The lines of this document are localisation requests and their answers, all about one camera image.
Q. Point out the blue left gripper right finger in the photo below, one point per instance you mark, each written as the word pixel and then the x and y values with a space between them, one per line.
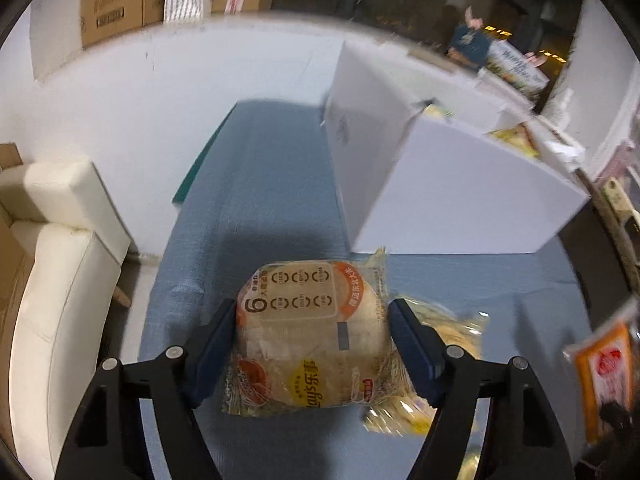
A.
pixel 421 350

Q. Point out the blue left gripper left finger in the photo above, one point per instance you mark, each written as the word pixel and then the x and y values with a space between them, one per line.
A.
pixel 208 349

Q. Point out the round bread package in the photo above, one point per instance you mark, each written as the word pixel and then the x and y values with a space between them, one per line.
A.
pixel 313 334

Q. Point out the orange cracker package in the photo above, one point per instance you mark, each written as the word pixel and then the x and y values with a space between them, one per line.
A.
pixel 607 367

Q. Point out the yellow chip bag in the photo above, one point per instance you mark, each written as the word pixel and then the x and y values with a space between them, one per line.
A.
pixel 519 137

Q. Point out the yellow clear snack bag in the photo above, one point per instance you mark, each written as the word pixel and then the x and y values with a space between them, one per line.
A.
pixel 409 386

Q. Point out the white sofa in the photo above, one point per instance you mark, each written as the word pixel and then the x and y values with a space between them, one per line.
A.
pixel 64 219

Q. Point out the white open storage box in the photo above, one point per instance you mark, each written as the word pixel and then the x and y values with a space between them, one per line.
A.
pixel 418 173

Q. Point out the flat cardboard sheet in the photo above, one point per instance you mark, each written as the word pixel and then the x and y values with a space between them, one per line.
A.
pixel 16 265

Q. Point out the yellow tissue box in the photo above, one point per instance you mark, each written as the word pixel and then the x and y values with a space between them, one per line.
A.
pixel 620 202

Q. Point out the blue white gift box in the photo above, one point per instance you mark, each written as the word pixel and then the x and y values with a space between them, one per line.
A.
pixel 472 48

